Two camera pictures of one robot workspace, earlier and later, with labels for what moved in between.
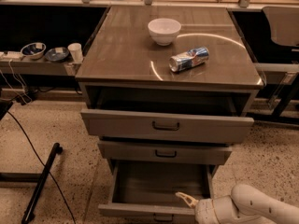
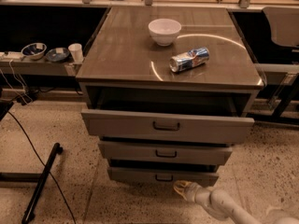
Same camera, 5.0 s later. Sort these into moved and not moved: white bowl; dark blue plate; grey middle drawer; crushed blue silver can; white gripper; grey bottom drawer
Moved: grey bottom drawer; white gripper
Not moved: crushed blue silver can; white bowl; dark blue plate; grey middle drawer
